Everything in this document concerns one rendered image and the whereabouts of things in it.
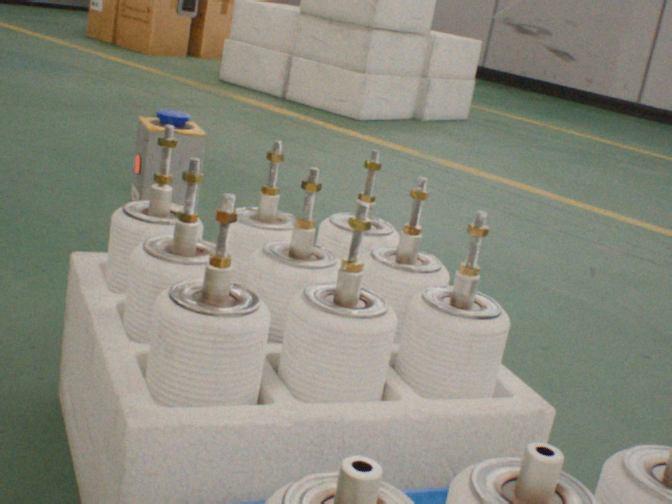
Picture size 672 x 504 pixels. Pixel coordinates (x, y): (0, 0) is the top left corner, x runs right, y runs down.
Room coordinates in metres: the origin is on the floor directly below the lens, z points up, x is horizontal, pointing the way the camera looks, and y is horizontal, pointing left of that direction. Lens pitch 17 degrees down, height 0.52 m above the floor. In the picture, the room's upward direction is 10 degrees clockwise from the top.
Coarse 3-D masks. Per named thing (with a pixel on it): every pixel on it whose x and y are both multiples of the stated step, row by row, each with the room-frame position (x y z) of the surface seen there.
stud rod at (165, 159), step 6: (168, 126) 0.90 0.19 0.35; (168, 132) 0.90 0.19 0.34; (168, 138) 0.90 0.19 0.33; (162, 150) 0.90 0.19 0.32; (168, 150) 0.90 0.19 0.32; (162, 156) 0.90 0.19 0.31; (168, 156) 0.90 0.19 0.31; (162, 162) 0.90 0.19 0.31; (168, 162) 0.90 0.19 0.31; (162, 168) 0.90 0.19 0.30; (168, 168) 0.90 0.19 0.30; (162, 174) 0.90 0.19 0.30; (162, 186) 0.90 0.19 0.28
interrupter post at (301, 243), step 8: (296, 232) 0.84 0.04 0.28; (304, 232) 0.83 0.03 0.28; (312, 232) 0.84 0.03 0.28; (296, 240) 0.83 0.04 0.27; (304, 240) 0.83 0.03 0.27; (312, 240) 0.84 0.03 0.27; (296, 248) 0.83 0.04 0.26; (304, 248) 0.83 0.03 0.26; (296, 256) 0.83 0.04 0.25; (304, 256) 0.84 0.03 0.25
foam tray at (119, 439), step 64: (64, 384) 0.90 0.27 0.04; (128, 384) 0.65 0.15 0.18; (384, 384) 0.75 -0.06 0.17; (512, 384) 0.79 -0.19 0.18; (128, 448) 0.59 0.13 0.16; (192, 448) 0.61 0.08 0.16; (256, 448) 0.63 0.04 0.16; (320, 448) 0.65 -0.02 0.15; (384, 448) 0.68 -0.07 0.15; (448, 448) 0.70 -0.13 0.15; (512, 448) 0.73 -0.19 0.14
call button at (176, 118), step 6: (162, 114) 1.06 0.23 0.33; (168, 114) 1.06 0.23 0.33; (174, 114) 1.06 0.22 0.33; (180, 114) 1.07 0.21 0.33; (186, 114) 1.08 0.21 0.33; (162, 120) 1.06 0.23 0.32; (168, 120) 1.06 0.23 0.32; (174, 120) 1.06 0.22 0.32; (180, 120) 1.06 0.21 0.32; (186, 120) 1.07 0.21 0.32; (174, 126) 1.06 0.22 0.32; (180, 126) 1.07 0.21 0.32
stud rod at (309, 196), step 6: (312, 168) 0.84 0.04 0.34; (312, 174) 0.84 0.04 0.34; (312, 180) 0.84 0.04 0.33; (306, 192) 0.84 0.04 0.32; (312, 192) 0.84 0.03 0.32; (306, 198) 0.84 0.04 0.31; (312, 198) 0.84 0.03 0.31; (306, 204) 0.84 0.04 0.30; (312, 204) 0.84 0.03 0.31; (306, 210) 0.84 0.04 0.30; (306, 216) 0.84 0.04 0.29
